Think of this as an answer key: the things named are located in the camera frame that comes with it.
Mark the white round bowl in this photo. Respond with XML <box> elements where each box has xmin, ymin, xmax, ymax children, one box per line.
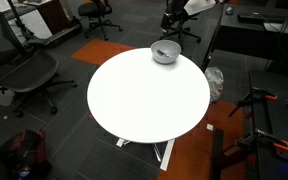
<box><xmin>150</xmin><ymin>39</ymin><xmax>182</xmax><ymax>65</ymax></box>

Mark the white table base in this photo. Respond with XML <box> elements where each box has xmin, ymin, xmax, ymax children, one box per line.
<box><xmin>115</xmin><ymin>137</ymin><xmax>176</xmax><ymax>172</ymax></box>

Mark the clear plastic bag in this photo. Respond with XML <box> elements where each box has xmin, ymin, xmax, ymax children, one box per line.
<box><xmin>204</xmin><ymin>66</ymin><xmax>225</xmax><ymax>104</ymax></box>

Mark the black swivel office chair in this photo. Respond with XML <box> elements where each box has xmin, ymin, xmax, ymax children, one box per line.
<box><xmin>77</xmin><ymin>0</ymin><xmax>124</xmax><ymax>42</ymax></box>

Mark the black electric scooter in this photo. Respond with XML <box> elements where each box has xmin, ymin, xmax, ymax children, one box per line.
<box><xmin>7</xmin><ymin>0</ymin><xmax>83</xmax><ymax>48</ymax></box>

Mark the black office desk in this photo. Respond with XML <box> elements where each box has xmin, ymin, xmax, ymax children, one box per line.
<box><xmin>200</xmin><ymin>3</ymin><xmax>288</xmax><ymax>73</ymax></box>

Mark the brown wooden cabinet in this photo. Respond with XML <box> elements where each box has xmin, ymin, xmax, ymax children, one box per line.
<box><xmin>23</xmin><ymin>0</ymin><xmax>68</xmax><ymax>36</ymax></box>

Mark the black mesh office chair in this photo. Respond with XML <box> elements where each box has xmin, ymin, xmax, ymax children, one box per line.
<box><xmin>0</xmin><ymin>4</ymin><xmax>78</xmax><ymax>118</ymax></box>

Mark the black slim keyboard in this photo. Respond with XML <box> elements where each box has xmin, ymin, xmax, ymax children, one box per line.
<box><xmin>237</xmin><ymin>12</ymin><xmax>268</xmax><ymax>25</ymax></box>

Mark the white side desk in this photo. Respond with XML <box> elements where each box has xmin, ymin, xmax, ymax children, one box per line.
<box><xmin>0</xmin><ymin>0</ymin><xmax>53</xmax><ymax>41</ymax></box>

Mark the red black backpack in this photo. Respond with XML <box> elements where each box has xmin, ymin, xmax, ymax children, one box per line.
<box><xmin>0</xmin><ymin>129</ymin><xmax>52</xmax><ymax>180</ymax></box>

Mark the black workbench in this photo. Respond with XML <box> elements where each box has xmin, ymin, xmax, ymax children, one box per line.
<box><xmin>248</xmin><ymin>69</ymin><xmax>288</xmax><ymax>180</ymax></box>

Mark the black upright post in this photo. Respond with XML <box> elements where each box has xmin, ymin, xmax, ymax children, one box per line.
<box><xmin>210</xmin><ymin>128</ymin><xmax>225</xmax><ymax>180</ymax></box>

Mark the orange handled bar clamp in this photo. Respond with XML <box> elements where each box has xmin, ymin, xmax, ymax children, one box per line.
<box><xmin>233</xmin><ymin>129</ymin><xmax>288</xmax><ymax>158</ymax></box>
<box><xmin>228</xmin><ymin>87</ymin><xmax>279</xmax><ymax>118</ymax></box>

